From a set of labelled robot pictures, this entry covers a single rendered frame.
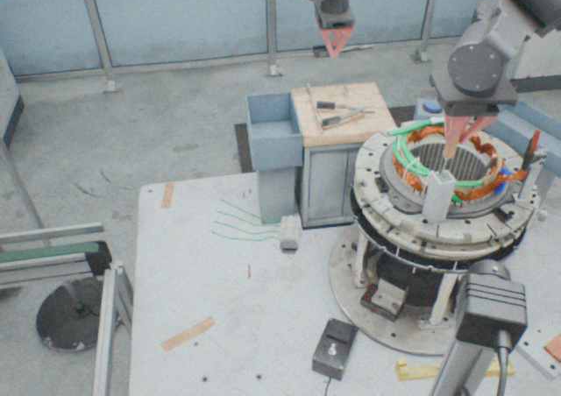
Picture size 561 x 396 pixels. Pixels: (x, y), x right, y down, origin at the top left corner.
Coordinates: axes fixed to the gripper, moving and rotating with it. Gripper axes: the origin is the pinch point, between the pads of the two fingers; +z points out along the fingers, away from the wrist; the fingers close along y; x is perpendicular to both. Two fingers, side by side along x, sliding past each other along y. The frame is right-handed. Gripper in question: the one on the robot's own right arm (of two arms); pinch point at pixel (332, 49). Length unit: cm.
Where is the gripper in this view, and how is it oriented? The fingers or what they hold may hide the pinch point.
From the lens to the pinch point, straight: 111.5
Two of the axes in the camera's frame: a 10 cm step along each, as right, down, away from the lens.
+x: 9.9, -1.1, 0.9
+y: 1.4, 6.8, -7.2
